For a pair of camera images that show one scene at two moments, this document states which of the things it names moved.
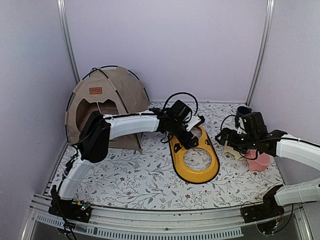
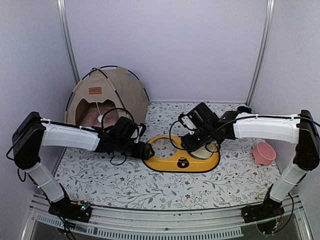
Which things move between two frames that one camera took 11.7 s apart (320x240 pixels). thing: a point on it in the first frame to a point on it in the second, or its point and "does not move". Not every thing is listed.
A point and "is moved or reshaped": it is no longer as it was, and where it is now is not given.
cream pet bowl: [230, 150] to [203, 152]
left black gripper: [184, 141] to [145, 156]
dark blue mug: [242, 110] does not move
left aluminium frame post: [62, 12] does not move
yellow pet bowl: [186, 174] is moved or reshaped
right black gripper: [225, 132] to [189, 145]
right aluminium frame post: [266, 42] does not move
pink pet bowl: [261, 163] is moved or reshaped
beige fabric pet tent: [106, 90] does not move
